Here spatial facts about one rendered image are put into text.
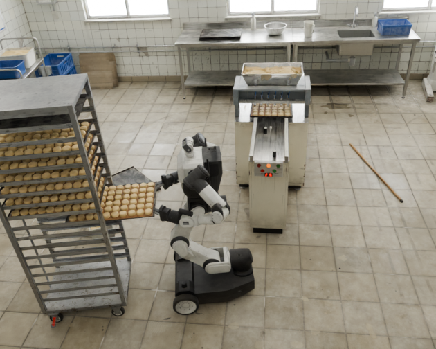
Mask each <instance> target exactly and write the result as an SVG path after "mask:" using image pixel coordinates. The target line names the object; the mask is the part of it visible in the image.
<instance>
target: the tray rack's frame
mask: <svg viewBox="0 0 436 349"><path fill-rule="evenodd" d="M86 81H87V75H82V74H73V75H57V76H48V77H39V78H22V79H14V80H0V116H11V115H20V114H36V113H44V112H53V111H68V109H67V104H69V103H73V106H74V107H75V105H76V103H77V101H78V98H79V97H80V94H81V93H82V90H83V88H84V86H85V84H86ZM0 219H1V222H2V224H3V226H4V228H5V230H6V233H7V234H8V237H9V239H10V241H11V244H12V246H13V248H14V250H15V253H16V254H17V257H18V259H19V261H20V263H21V266H22V268H23V270H24V273H25V275H26V277H27V279H28V282H29V283H30V286H31V288H32V290H33V293H34V295H35V297H36V299H37V302H38V303H39V306H40V308H41V310H42V312H43V314H48V315H49V316H51V317H52V319H53V316H57V317H56V321H59V317H58V314H59V312H72V311H80V310H93V309H100V308H108V307H111V309H113V310H114V313H115V314H121V311H120V308H121V306H122V302H121V299H120V294H115V295H108V296H94V297H87V298H74V299H66V300H59V301H46V302H45V303H44V300H43V298H42V295H41V294H40V292H39V289H38V287H37V284H36V282H35V279H34V278H33V275H32V273H31V271H30V268H29V266H28V264H27V262H26V259H25V257H24V255H23V253H22V250H21V248H20V246H19V243H18V241H17V239H16V237H15V234H14V232H13V230H12V227H11V225H10V223H9V221H8V218H7V216H6V213H5V211H4V209H3V206H2V205H1V202H0ZM116 264H117V266H118V273H119V274H120V280H121V282H122V288H123V291H125V298H126V301H127V296H128V290H129V279H130V273H131V261H127V259H121V260H116ZM55 267H56V269H55V272H58V271H72V270H79V269H93V268H101V267H111V263H110V261H106V262H92V263H84V264H76V265H62V266H55ZM112 275H114V274H113V270H105V271H92V272H84V273H76V274H62V275H55V276H53V279H52V281H56V280H69V279H77V278H90V277H98V276H112ZM114 283H116V280H115V278H110V279H102V280H88V281H81V282H73V283H60V284H52V285H49V287H50V289H64V288H72V287H85V286H93V285H106V284H114ZM50 289H49V290H50ZM105 292H118V287H103V288H95V289H82V290H75V291H67V292H53V293H48V295H47V298H55V297H63V296H77V295H84V294H97V293H105Z"/></svg>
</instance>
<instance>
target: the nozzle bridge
mask: <svg viewBox="0 0 436 349"><path fill-rule="evenodd" d="M269 91H270V92H269ZM255 92H256V100H254V95H255ZM262 92H263V93H262ZM268 92H269V100H267V95H268ZM275 92H276V100H274V99H273V97H274V93H275ZM282 92H283V93H282ZM261 93H262V95H263V100H261ZM281 93H282V100H280V95H281ZM288 93H289V100H287V94H288ZM310 101H311V83H310V77H309V76H302V77H301V78H300V80H299V82H298V84H297V85H296V86H248V85H247V83H246V82H245V80H244V78H243V76H236V78H235V83H234V87H233V104H234V105H235V117H239V113H240V103H262V104H305V105H304V117H305V118H308V117H309V106H310Z"/></svg>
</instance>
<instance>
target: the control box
mask: <svg viewBox="0 0 436 349"><path fill-rule="evenodd" d="M258 164H260V165H261V166H260V167H258V166H257V165H258ZM268 164H270V165H271V167H269V168H268V167H267V165H268ZM278 164H279V165H280V167H279V168H277V167H276V165H278ZM262 169H263V170H264V172H261V170H262ZM273 170H276V173H273ZM266 173H267V176H266ZM270 174H271V176H272V177H283V161H254V176H261V177H270Z"/></svg>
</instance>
